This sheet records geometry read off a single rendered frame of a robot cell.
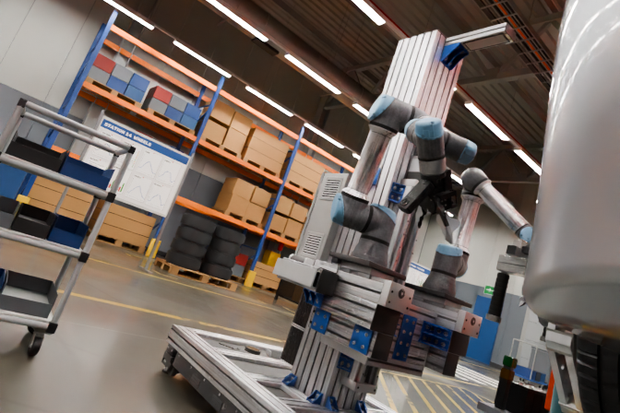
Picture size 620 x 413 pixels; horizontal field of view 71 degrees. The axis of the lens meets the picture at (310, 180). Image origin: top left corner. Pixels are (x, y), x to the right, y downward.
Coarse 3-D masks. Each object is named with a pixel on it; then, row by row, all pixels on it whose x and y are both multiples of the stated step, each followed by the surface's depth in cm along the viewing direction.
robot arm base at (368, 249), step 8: (360, 240) 171; (368, 240) 167; (376, 240) 166; (360, 248) 166; (368, 248) 165; (376, 248) 165; (384, 248) 166; (360, 256) 164; (368, 256) 163; (376, 256) 163; (384, 256) 165; (384, 264) 164
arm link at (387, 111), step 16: (384, 96) 164; (368, 112) 171; (384, 112) 162; (400, 112) 163; (384, 128) 163; (400, 128) 166; (368, 144) 166; (384, 144) 165; (368, 160) 165; (352, 176) 169; (368, 176) 166; (352, 192) 166; (368, 192) 169; (336, 208) 165; (352, 208) 165; (368, 208) 168; (352, 224) 167
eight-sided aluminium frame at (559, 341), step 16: (560, 336) 105; (576, 336) 104; (560, 352) 105; (576, 352) 104; (560, 368) 109; (576, 368) 104; (560, 384) 109; (576, 384) 106; (560, 400) 111; (576, 400) 107
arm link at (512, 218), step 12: (468, 180) 207; (480, 180) 203; (480, 192) 203; (492, 192) 199; (492, 204) 198; (504, 204) 195; (504, 216) 194; (516, 216) 191; (516, 228) 189; (528, 228) 185; (528, 240) 183
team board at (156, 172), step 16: (96, 128) 603; (112, 128) 616; (128, 128) 629; (112, 144) 616; (128, 144) 630; (144, 144) 643; (160, 144) 658; (96, 160) 604; (144, 160) 644; (160, 160) 658; (176, 160) 674; (192, 160) 689; (128, 176) 631; (144, 176) 645; (160, 176) 659; (176, 176) 675; (64, 192) 581; (128, 192) 632; (144, 192) 646; (160, 192) 660; (176, 192) 675; (144, 208) 646; (160, 208) 661
